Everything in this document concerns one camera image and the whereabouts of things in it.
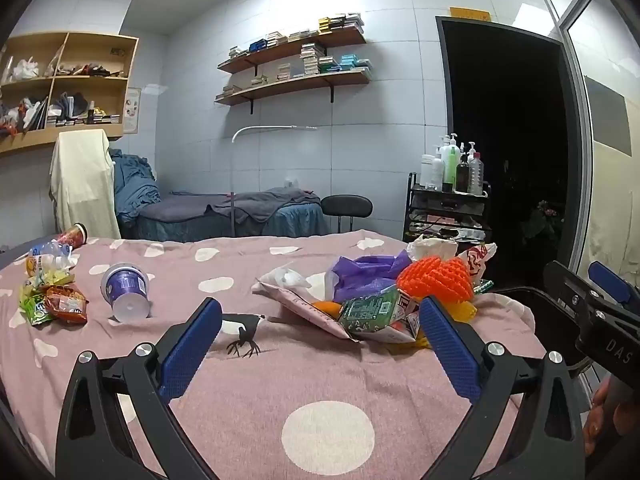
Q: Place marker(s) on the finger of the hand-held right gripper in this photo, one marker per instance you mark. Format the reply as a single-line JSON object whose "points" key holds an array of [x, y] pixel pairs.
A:
{"points": [[607, 279], [575, 292]]}

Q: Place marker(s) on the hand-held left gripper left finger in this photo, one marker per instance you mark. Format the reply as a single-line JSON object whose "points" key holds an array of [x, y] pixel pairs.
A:
{"points": [[191, 350]]}

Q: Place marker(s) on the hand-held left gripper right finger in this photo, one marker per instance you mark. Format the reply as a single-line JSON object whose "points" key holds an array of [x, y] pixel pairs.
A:
{"points": [[450, 355]]}

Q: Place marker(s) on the dark trash bin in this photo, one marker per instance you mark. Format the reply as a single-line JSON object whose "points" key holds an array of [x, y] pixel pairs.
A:
{"points": [[542, 320]]}

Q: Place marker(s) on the green clear wrapper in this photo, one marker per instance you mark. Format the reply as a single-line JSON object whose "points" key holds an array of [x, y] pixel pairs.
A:
{"points": [[370, 311]]}

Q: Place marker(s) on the person's right hand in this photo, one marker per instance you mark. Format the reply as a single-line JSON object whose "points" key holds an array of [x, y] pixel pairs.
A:
{"points": [[600, 422]]}

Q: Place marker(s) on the white printed carton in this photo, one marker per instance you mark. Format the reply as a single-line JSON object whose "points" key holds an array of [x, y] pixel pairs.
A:
{"points": [[409, 316]]}

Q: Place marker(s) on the pink polka-dot blanket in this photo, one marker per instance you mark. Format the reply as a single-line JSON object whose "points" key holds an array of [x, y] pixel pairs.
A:
{"points": [[260, 385]]}

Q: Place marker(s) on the orange foam fruit net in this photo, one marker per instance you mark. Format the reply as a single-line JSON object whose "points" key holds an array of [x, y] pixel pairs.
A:
{"points": [[434, 276]]}

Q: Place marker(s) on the potted plant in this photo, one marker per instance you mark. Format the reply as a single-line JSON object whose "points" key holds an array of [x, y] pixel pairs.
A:
{"points": [[542, 217]]}

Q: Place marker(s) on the purple yoghurt cup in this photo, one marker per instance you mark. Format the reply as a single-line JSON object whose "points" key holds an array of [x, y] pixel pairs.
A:
{"points": [[125, 292]]}

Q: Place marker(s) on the white bag with red print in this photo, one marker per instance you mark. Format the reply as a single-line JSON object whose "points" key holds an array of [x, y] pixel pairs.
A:
{"points": [[475, 260]]}

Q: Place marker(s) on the white crumpled tissue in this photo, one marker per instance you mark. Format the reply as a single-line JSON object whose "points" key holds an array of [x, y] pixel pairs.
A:
{"points": [[432, 247]]}

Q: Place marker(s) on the pink paper packet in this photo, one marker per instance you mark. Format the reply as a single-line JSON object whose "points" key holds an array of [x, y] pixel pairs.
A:
{"points": [[300, 302]]}

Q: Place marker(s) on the glass door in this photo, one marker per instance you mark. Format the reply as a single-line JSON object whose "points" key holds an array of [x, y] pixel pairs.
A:
{"points": [[605, 160]]}

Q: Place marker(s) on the purple plastic bag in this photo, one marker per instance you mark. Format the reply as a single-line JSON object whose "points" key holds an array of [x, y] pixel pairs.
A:
{"points": [[360, 272]]}

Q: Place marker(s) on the orange peel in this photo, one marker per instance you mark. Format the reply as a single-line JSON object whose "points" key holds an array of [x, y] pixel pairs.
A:
{"points": [[326, 308]]}

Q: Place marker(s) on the grey covered massage bed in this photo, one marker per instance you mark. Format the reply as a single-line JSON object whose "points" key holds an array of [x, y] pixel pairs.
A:
{"points": [[210, 212]]}

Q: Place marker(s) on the black mesh cart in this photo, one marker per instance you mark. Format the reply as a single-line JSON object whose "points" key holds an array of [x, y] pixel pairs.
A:
{"points": [[447, 210]]}

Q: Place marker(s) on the yellow-green snack wrapper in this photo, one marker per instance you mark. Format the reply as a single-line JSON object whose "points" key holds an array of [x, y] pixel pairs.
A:
{"points": [[56, 277]]}

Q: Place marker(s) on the brown pump bottle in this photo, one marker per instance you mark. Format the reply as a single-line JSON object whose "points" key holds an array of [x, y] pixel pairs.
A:
{"points": [[462, 175]]}

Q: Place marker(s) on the red paper cup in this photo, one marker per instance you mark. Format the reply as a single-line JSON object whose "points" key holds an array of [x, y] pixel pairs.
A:
{"points": [[74, 235]]}

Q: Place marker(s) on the green snack packet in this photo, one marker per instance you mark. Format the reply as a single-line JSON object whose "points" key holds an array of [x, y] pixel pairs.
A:
{"points": [[32, 305]]}

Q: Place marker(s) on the clear plastic bottle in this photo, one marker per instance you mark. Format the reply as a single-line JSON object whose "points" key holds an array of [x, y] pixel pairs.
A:
{"points": [[47, 250]]}

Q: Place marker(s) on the blue bedding pile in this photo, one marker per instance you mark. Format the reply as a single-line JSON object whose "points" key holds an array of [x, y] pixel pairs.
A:
{"points": [[132, 185]]}

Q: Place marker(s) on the green pump bottle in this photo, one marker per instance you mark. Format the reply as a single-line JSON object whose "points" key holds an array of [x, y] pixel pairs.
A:
{"points": [[451, 167]]}

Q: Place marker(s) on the black stool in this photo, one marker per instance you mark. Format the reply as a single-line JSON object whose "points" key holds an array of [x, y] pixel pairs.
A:
{"points": [[346, 206]]}

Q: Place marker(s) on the small white pump bottle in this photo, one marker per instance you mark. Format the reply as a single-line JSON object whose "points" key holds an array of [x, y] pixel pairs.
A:
{"points": [[438, 172]]}

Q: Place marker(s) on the white jar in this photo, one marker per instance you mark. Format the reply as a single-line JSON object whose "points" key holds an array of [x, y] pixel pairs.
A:
{"points": [[427, 172]]}

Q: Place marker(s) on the tall white pump bottle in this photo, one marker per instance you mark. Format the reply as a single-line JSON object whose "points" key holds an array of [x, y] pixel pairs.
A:
{"points": [[442, 147]]}

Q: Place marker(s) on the cream cloth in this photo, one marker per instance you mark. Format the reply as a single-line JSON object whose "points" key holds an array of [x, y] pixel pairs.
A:
{"points": [[82, 180]]}

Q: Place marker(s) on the white floor lamp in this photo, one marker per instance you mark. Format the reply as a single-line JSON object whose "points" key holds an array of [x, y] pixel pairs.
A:
{"points": [[250, 130]]}

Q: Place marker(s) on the wooden cubby shelf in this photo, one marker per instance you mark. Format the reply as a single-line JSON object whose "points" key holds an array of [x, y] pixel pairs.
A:
{"points": [[75, 85]]}

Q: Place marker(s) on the yellow door sign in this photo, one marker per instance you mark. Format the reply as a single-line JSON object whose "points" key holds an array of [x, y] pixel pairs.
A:
{"points": [[468, 13]]}

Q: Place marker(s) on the row of small boxes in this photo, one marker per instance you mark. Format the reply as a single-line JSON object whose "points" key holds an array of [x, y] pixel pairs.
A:
{"points": [[335, 22]]}

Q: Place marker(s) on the wall poster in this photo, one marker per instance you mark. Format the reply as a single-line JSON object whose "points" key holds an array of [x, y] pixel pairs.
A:
{"points": [[132, 110]]}

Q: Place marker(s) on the wooden wall shelf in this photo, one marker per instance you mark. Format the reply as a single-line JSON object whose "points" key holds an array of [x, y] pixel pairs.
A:
{"points": [[300, 46], [300, 85]]}

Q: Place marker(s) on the wall shelves with boxes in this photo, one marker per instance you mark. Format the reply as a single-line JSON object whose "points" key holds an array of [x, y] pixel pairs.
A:
{"points": [[312, 57]]}

